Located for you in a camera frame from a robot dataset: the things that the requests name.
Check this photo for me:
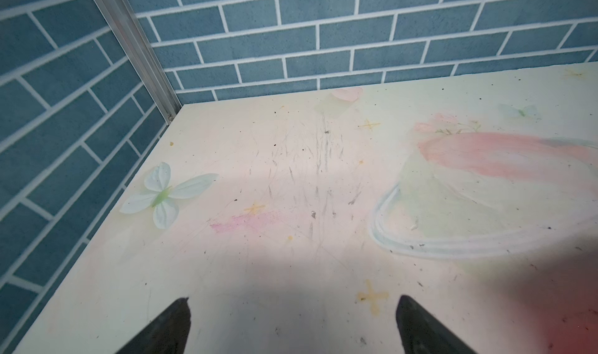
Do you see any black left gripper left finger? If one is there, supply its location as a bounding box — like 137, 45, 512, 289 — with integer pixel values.
117, 297, 191, 354

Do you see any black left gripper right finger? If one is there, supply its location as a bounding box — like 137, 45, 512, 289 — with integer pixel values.
396, 295, 475, 354

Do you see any aluminium corner post left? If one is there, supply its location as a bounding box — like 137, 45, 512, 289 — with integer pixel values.
93, 0, 182, 123

